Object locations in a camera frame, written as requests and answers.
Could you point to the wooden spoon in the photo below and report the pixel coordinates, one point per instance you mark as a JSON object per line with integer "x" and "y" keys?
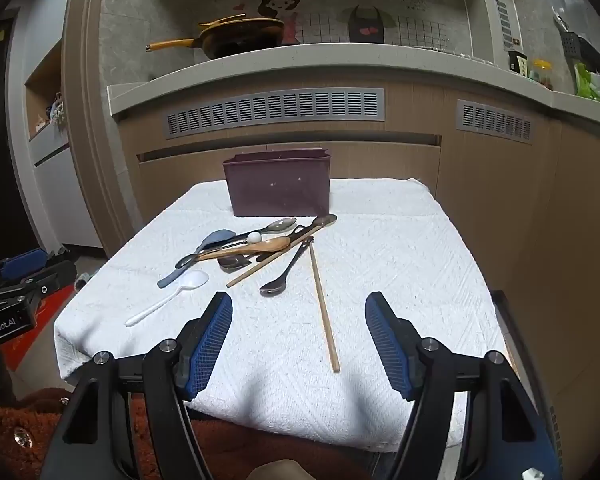
{"x": 270, "y": 245}

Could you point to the cartoon wall sticker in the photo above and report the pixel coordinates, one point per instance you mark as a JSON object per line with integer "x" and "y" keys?
{"x": 365, "y": 15}

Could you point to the white plastic spoon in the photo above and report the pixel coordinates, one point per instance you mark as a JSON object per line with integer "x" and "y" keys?
{"x": 192, "y": 280}

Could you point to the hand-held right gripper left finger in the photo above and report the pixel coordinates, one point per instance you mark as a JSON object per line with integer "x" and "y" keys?
{"x": 210, "y": 350}

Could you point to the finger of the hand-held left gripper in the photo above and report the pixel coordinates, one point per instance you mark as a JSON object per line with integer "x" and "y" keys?
{"x": 25, "y": 261}
{"x": 50, "y": 280}

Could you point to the green snack packets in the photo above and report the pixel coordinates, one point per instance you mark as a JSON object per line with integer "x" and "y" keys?
{"x": 592, "y": 85}

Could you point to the wooden chopstick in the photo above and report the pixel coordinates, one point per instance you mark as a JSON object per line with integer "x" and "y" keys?
{"x": 250, "y": 271}
{"x": 324, "y": 310}

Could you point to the yellow-lid jar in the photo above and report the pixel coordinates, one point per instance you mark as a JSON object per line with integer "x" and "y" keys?
{"x": 541, "y": 72}

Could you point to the short grey vent grille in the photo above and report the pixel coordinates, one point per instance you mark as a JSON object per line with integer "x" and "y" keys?
{"x": 495, "y": 121}

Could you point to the brown fuzzy clothing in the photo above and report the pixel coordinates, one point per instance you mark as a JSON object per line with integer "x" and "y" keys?
{"x": 30, "y": 420}

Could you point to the long grey vent grille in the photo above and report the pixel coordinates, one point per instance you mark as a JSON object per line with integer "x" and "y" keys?
{"x": 275, "y": 110}

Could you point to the white kitchen countertop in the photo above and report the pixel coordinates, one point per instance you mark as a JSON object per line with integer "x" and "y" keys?
{"x": 330, "y": 60}

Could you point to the short dark metal spoon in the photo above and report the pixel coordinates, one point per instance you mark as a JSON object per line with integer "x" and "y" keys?
{"x": 230, "y": 263}

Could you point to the purple plastic utensil container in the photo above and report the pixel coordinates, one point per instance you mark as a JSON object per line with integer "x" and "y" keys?
{"x": 280, "y": 190}

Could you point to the blue plastic spoon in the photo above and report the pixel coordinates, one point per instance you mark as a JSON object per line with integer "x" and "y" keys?
{"x": 215, "y": 238}

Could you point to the white round-tipped utensil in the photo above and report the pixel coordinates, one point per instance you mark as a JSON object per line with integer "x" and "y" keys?
{"x": 253, "y": 237}

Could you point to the red floor mat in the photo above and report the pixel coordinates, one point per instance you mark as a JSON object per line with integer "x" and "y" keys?
{"x": 35, "y": 335}

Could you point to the black spoon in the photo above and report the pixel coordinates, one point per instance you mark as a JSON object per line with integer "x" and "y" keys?
{"x": 185, "y": 261}

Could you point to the white textured towel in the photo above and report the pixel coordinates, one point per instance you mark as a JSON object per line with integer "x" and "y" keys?
{"x": 280, "y": 360}

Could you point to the shiny metal spoon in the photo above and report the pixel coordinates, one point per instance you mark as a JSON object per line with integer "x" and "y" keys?
{"x": 282, "y": 223}

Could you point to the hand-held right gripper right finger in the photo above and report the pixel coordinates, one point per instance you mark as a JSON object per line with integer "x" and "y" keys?
{"x": 390, "y": 350}

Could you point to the dark small box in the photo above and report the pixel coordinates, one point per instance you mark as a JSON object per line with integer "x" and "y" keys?
{"x": 517, "y": 62}

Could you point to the white slotted wall panel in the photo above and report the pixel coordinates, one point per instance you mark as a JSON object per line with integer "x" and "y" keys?
{"x": 503, "y": 22}

